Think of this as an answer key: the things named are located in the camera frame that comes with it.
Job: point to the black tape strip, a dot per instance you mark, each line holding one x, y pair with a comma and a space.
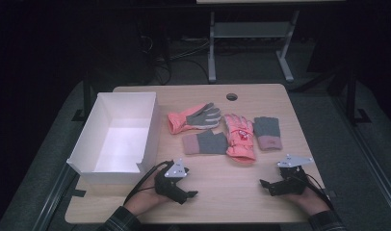
78, 193

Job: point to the person's right hand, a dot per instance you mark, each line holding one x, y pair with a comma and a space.
310, 202

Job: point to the pink glove with grey palm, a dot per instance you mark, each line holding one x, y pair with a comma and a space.
184, 120

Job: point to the pink padded ski glove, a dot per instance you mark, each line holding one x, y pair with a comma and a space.
240, 138

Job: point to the black metal stand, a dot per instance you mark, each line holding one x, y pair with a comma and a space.
352, 102
86, 96

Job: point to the white box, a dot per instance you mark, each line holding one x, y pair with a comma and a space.
119, 147

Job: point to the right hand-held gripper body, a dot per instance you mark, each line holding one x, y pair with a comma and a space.
291, 184

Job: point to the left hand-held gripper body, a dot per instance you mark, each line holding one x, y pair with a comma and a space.
171, 184

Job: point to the grey knit glove pink cuff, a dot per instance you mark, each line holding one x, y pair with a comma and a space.
267, 131
206, 143

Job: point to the grey metal desk frame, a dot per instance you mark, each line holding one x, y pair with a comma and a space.
251, 30

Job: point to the person's left hand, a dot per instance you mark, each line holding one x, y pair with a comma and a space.
145, 200

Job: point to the grey metal floor rail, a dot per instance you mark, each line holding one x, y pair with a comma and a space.
373, 163
52, 199

